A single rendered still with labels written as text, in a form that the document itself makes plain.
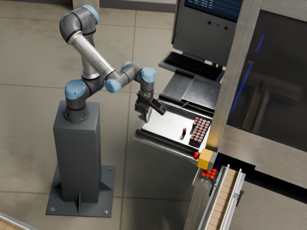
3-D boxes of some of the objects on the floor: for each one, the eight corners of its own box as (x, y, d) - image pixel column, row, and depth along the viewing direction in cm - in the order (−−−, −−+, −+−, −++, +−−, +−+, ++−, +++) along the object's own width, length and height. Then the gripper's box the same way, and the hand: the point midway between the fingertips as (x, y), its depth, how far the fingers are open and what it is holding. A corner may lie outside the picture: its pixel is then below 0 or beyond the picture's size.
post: (191, 241, 266) (289, -86, 121) (188, 248, 262) (286, -81, 117) (182, 237, 268) (269, -90, 122) (179, 244, 264) (265, -85, 118)
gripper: (141, 86, 208) (139, 114, 223) (134, 96, 202) (133, 124, 217) (156, 91, 206) (153, 119, 221) (149, 101, 200) (146, 129, 215)
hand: (147, 122), depth 217 cm, fingers closed, pressing on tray
